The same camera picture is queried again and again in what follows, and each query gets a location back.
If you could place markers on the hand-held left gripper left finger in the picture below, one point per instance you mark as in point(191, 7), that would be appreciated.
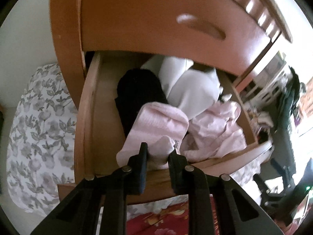
point(143, 176)

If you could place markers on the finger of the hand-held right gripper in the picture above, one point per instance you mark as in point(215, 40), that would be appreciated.
point(281, 167)
point(261, 184)

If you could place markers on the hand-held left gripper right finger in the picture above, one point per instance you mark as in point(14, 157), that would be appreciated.
point(177, 176)

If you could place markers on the pink sock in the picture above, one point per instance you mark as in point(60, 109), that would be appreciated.
point(159, 127)

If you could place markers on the wooden drawer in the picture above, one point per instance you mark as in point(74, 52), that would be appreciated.
point(102, 127)
point(137, 29)

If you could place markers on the black knit garment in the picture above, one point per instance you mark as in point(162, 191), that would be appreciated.
point(139, 95)

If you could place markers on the plain white garment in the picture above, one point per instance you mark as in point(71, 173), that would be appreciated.
point(193, 90)

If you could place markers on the red floral blanket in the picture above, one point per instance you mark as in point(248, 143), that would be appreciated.
point(159, 225)

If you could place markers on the dark green hanging clothing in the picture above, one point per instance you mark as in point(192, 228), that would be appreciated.
point(291, 102)

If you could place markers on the orange patterned cloth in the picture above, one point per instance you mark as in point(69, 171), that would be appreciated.
point(307, 102)

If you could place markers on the white lattice rack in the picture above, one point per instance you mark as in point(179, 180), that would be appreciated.
point(269, 88)

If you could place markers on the grey floral blanket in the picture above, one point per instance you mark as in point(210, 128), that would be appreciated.
point(36, 127)

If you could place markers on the wooden nightstand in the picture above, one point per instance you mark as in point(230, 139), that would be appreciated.
point(66, 41)

